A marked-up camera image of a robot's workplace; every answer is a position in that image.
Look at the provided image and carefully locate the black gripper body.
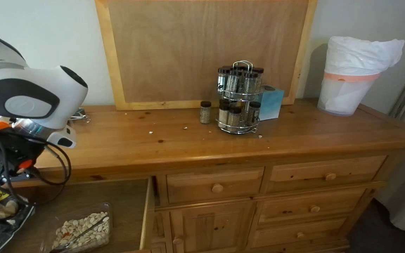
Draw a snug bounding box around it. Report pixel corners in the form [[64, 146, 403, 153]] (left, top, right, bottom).
[[0, 132, 45, 186]]

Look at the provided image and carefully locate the black yellow chips pack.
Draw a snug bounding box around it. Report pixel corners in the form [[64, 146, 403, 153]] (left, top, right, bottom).
[[0, 181, 38, 253]]

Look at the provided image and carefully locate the open wooden drawer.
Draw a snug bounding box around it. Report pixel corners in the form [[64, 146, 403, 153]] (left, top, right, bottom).
[[0, 175, 156, 253]]

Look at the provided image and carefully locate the patterned item in drawer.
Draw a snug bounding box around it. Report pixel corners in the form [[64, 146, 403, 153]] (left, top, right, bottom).
[[39, 202, 112, 253]]

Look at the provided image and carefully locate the closed wooden drawer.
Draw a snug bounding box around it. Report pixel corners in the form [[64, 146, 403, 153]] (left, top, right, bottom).
[[248, 213, 348, 250], [257, 186, 368, 224], [264, 153, 386, 193], [164, 167, 264, 206]]

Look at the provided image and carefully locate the small metal measuring cup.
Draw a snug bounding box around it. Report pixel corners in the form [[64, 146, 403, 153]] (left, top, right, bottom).
[[71, 106, 90, 123]]

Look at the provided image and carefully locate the wooden cabinet door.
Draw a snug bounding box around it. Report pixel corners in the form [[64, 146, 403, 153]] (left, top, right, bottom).
[[166, 198, 253, 253]]

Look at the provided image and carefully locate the loose spice jar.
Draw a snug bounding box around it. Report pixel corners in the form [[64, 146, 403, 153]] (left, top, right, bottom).
[[198, 98, 213, 126]]

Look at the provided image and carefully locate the spice jar black lid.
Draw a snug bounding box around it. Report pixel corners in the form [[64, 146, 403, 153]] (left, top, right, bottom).
[[216, 65, 232, 95], [229, 103, 243, 129], [216, 96, 232, 127], [229, 64, 248, 96], [248, 67, 264, 96], [248, 99, 261, 126]]

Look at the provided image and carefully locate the wooden framed board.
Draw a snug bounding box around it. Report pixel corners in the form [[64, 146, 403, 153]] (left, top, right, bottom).
[[94, 0, 319, 110]]

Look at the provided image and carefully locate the metal spice carousel rack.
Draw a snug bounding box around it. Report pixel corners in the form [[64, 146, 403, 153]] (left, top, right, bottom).
[[215, 58, 265, 136]]

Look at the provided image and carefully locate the wooden pine dresser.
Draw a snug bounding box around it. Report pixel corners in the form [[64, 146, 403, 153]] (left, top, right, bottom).
[[0, 96, 405, 253]]

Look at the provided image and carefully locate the white bagged trash bin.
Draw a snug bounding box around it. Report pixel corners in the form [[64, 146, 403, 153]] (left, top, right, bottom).
[[316, 33, 405, 116]]

